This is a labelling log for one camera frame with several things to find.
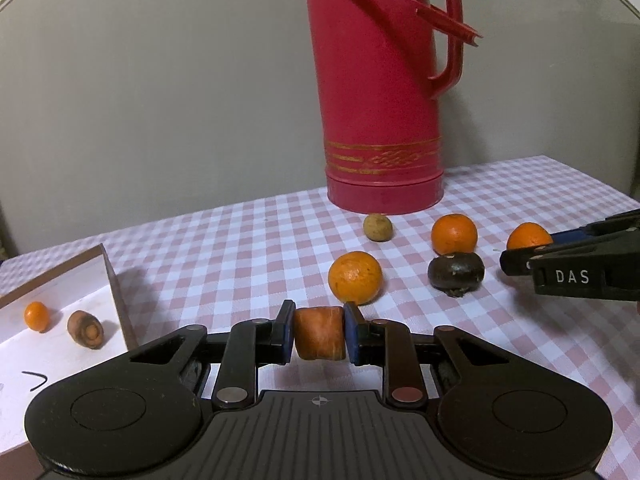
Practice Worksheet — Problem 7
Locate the dark chestnut fruit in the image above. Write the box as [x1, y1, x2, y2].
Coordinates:
[427, 252, 485, 297]

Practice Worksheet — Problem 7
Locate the large orange tangerine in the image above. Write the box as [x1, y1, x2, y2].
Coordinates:
[328, 252, 384, 306]

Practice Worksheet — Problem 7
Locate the small tan longan fruit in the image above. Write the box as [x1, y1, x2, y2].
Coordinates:
[362, 214, 394, 242]

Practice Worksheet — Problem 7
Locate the small orange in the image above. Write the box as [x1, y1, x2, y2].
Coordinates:
[23, 301, 50, 333]

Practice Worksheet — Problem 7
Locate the pink checkered tablecloth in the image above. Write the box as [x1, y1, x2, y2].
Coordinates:
[1, 156, 639, 479]

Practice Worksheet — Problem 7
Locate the brown white shallow box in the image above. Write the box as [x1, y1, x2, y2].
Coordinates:
[1, 245, 137, 479]

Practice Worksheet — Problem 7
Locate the red thermos flask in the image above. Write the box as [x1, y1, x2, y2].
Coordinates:
[306, 0, 480, 214]

